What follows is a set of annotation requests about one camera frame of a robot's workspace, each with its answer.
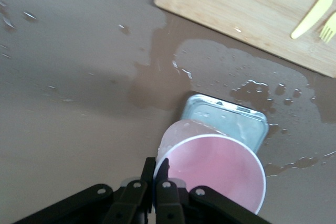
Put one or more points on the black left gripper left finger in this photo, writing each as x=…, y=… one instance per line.
x=126, y=203

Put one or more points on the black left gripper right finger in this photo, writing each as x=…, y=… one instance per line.
x=173, y=205

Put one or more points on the pink plastic cup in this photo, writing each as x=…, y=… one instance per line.
x=215, y=166

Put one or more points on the silver digital kitchen scale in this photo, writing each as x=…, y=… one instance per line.
x=236, y=121

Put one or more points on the brown table cover mat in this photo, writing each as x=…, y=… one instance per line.
x=65, y=77

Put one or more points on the wooden cutting board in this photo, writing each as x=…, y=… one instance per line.
x=236, y=6

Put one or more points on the yellow plastic fork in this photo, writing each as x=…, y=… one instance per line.
x=328, y=30

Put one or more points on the yellow plastic knife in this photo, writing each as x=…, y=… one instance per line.
x=312, y=15

